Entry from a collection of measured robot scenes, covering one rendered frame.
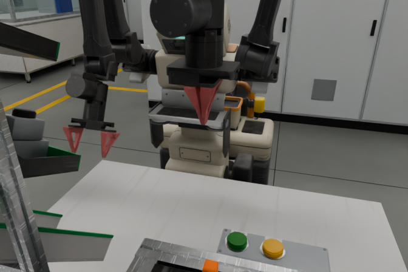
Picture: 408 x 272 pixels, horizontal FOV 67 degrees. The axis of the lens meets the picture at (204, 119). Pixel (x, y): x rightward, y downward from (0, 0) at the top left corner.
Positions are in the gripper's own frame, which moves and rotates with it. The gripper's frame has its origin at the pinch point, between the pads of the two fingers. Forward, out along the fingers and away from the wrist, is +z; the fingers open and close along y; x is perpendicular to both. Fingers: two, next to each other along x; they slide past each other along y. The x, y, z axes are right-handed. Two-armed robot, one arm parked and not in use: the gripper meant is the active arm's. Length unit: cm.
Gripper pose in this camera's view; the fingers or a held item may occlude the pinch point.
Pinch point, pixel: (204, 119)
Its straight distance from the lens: 50.8
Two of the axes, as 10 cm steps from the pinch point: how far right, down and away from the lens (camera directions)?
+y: 9.6, 1.1, -2.4
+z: 0.0, 9.2, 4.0
